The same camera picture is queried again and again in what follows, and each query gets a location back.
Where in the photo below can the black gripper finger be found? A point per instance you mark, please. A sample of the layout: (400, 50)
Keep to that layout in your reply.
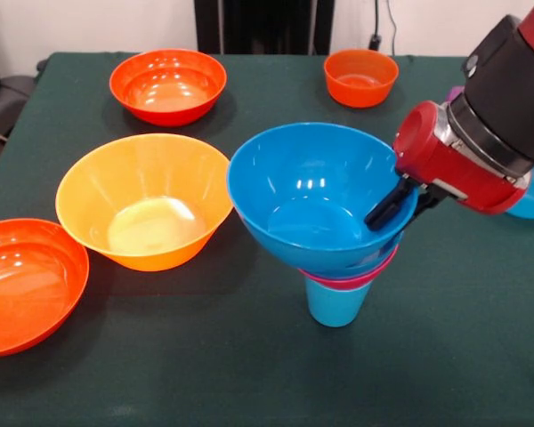
(389, 207)
(427, 202)

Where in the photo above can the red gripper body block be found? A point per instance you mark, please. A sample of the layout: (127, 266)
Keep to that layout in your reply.
(436, 160)

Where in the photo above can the purple cup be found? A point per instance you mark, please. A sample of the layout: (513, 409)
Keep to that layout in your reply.
(456, 93)

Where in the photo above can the large blue bowl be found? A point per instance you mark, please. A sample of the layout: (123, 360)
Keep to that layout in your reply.
(302, 178)

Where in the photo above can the small pink bowl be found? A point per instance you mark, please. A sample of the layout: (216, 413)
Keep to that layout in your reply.
(338, 283)

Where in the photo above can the blue cup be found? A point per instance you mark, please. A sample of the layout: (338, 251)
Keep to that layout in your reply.
(336, 309)

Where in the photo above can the large yellow-orange bowl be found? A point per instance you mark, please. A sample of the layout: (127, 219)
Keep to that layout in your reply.
(147, 231)

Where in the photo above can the large orange bowl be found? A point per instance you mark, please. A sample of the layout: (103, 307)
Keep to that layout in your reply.
(164, 84)
(26, 289)

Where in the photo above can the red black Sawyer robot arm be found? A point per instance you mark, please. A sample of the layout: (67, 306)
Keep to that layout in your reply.
(507, 89)

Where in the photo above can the small orange bowl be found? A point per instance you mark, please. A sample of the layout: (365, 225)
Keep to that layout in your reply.
(360, 80)

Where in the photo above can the dark green table cloth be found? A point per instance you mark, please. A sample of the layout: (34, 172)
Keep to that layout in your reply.
(204, 378)

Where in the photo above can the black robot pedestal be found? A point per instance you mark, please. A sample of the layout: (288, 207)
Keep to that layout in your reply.
(267, 22)

